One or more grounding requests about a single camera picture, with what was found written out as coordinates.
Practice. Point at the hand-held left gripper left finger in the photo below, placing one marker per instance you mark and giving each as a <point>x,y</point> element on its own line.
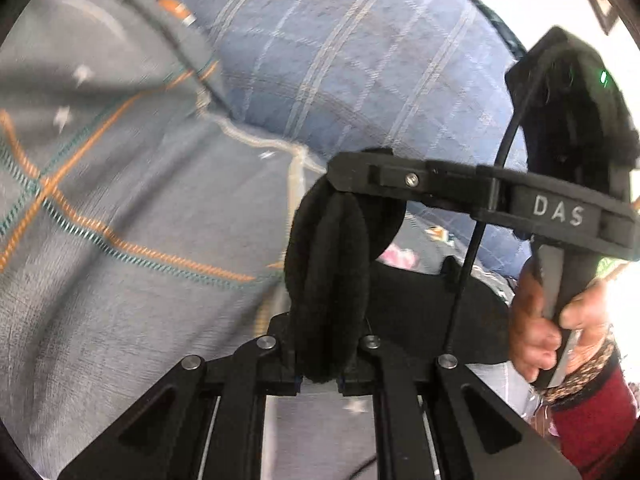
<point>277,362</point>

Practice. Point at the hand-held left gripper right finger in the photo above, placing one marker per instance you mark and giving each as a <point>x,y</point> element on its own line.
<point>361,372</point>

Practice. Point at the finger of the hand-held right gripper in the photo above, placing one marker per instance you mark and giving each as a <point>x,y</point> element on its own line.
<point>400,180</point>

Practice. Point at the black pants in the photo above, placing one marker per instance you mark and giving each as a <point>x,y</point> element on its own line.
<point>325,270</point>

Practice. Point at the person's right hand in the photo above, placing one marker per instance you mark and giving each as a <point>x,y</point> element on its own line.
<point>532,332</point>

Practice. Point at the blue checked quilt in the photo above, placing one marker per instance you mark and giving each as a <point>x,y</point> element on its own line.
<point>360,60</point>

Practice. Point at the grey blanket with orange stripes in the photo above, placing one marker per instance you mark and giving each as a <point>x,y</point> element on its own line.
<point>125,220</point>

